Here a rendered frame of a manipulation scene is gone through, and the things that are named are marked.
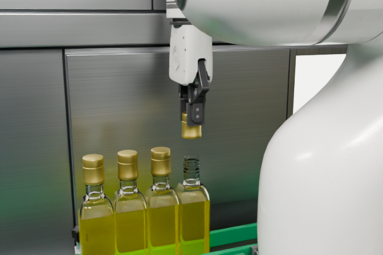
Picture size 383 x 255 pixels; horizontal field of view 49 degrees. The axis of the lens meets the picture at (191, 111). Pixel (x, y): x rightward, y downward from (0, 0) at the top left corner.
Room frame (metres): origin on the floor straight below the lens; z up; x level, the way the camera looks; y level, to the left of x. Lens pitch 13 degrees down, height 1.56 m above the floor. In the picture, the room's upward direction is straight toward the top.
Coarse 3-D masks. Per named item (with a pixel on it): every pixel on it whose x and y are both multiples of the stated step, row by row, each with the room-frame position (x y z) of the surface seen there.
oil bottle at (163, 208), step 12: (156, 192) 0.68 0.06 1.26; (168, 192) 0.68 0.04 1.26; (156, 204) 0.67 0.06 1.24; (168, 204) 0.68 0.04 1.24; (156, 216) 0.67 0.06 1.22; (168, 216) 0.68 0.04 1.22; (156, 228) 0.67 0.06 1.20; (168, 228) 0.68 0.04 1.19; (156, 240) 0.67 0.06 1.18; (168, 240) 0.68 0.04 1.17; (156, 252) 0.67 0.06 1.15; (168, 252) 0.68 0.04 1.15
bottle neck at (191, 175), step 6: (186, 156) 0.72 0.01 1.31; (192, 156) 0.73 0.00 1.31; (186, 162) 0.71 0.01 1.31; (192, 162) 0.71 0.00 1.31; (198, 162) 0.71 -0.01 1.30; (186, 168) 0.71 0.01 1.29; (192, 168) 0.71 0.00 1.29; (198, 168) 0.71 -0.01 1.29; (186, 174) 0.71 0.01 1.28; (192, 174) 0.70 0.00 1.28; (198, 174) 0.71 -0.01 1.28; (186, 180) 0.71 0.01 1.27; (192, 180) 0.70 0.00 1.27; (198, 180) 0.71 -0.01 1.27
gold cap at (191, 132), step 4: (184, 112) 0.72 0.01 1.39; (184, 116) 0.71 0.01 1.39; (184, 120) 0.71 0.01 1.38; (184, 124) 0.71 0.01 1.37; (184, 128) 0.71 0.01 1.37; (188, 128) 0.70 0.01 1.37; (192, 128) 0.70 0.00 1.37; (196, 128) 0.71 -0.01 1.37; (200, 128) 0.71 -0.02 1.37; (184, 132) 0.71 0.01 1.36; (188, 132) 0.70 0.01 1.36; (192, 132) 0.70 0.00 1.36; (196, 132) 0.71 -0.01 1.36; (200, 132) 0.71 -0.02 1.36; (184, 136) 0.71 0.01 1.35; (188, 136) 0.70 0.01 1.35; (192, 136) 0.70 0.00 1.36; (196, 136) 0.70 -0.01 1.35; (200, 136) 0.71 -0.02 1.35
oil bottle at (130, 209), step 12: (120, 192) 0.67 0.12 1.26; (132, 192) 0.67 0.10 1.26; (120, 204) 0.65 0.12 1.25; (132, 204) 0.66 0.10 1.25; (144, 204) 0.67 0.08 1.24; (120, 216) 0.65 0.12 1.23; (132, 216) 0.66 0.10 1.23; (144, 216) 0.66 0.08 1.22; (120, 228) 0.65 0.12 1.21; (132, 228) 0.66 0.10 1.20; (144, 228) 0.66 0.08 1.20; (120, 240) 0.65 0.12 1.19; (132, 240) 0.66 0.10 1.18; (144, 240) 0.66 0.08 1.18; (120, 252) 0.65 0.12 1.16; (132, 252) 0.66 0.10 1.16; (144, 252) 0.66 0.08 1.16
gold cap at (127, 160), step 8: (120, 152) 0.68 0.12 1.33; (128, 152) 0.68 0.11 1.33; (136, 152) 0.69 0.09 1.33; (120, 160) 0.67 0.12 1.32; (128, 160) 0.67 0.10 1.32; (136, 160) 0.68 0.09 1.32; (120, 168) 0.67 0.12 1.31; (128, 168) 0.67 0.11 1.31; (136, 168) 0.68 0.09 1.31; (120, 176) 0.67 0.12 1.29; (128, 176) 0.67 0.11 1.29; (136, 176) 0.67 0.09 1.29
